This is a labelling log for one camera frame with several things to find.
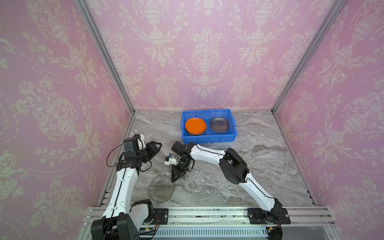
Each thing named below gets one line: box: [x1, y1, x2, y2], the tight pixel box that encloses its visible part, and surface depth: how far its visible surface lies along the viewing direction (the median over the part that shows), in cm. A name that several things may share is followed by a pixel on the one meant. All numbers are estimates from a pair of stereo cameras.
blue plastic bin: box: [180, 109, 238, 145], surface depth 108 cm
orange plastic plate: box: [185, 117, 207, 135], surface depth 108 cm
